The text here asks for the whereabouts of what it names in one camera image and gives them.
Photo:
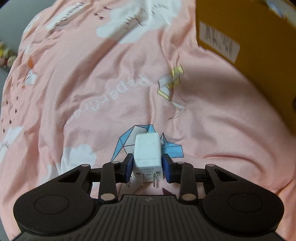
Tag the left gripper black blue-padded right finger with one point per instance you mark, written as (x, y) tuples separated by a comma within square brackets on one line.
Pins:
[(181, 173)]

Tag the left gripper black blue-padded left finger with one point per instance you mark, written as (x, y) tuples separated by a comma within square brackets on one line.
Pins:
[(113, 173)]

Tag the white USB charger plug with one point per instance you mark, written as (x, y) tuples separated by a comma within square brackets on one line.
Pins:
[(147, 163)]

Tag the pink cloud-print bed quilt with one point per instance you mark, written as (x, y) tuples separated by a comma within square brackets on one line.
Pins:
[(91, 75)]

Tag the orange cardboard box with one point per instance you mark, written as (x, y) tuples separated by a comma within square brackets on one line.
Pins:
[(258, 39)]

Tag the plush toy wall hanger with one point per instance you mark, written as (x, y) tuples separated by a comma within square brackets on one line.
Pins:
[(7, 56)]

